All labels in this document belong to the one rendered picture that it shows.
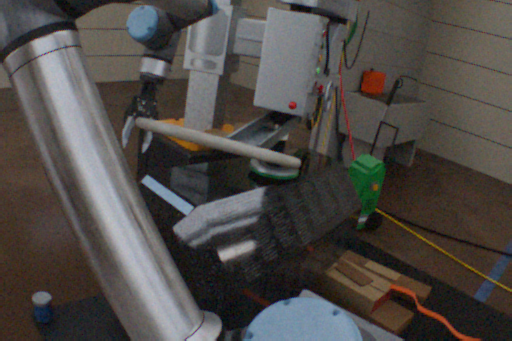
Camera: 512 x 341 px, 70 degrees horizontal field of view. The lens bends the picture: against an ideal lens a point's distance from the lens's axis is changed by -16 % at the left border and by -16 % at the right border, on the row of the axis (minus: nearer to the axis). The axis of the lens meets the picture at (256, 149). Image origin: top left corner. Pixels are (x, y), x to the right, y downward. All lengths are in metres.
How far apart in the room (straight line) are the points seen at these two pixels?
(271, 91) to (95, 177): 1.32
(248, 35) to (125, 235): 2.02
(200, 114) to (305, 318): 2.13
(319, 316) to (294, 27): 1.33
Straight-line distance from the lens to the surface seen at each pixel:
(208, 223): 1.54
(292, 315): 0.56
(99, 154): 0.52
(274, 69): 1.75
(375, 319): 2.41
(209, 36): 2.44
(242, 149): 1.02
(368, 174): 3.36
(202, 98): 2.57
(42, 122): 0.53
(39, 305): 2.16
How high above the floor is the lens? 1.52
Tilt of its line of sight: 18 degrees down
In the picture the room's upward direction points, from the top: 9 degrees clockwise
